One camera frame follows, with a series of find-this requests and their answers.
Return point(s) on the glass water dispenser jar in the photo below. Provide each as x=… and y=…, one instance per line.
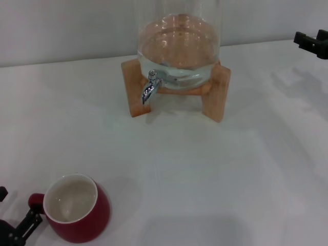
x=179, y=38

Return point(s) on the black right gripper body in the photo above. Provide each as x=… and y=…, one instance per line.
x=323, y=50

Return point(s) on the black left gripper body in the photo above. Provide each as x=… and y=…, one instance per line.
x=7, y=234

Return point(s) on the chrome faucet tap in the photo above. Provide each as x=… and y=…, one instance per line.
x=150, y=88

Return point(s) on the red ceramic cup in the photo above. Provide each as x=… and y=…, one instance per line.
x=84, y=220

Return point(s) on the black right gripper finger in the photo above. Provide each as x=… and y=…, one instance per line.
x=306, y=42
x=323, y=35

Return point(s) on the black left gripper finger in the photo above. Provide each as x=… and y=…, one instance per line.
x=29, y=225
x=3, y=194

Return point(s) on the wooden dispenser stand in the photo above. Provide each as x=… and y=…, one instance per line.
x=217, y=97

